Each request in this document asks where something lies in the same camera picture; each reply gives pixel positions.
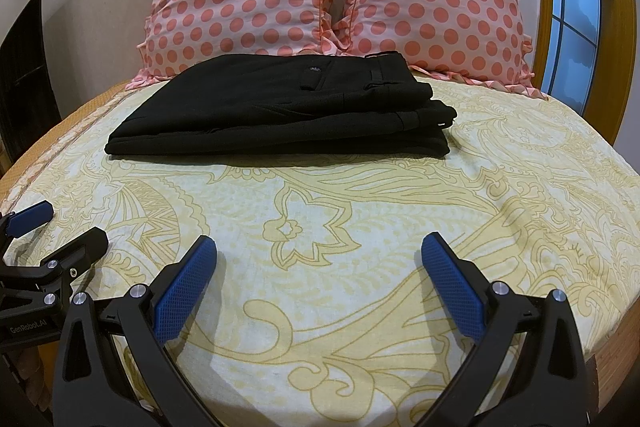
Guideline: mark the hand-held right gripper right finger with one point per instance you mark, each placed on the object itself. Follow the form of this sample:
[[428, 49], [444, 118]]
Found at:
[[450, 287]]

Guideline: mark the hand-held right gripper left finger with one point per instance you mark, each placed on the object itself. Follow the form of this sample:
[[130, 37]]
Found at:
[[187, 287]]

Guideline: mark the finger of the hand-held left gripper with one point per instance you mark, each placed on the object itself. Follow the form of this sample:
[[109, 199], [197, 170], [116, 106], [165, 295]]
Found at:
[[30, 217], [75, 254]]

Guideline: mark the black pants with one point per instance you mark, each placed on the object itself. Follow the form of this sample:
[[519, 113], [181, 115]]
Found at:
[[280, 112]]

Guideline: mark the cream patterned bed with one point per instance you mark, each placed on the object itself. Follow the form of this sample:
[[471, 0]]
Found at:
[[350, 232]]

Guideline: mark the wooden bed frame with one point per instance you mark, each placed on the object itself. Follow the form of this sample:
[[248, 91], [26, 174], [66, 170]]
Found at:
[[612, 357]]

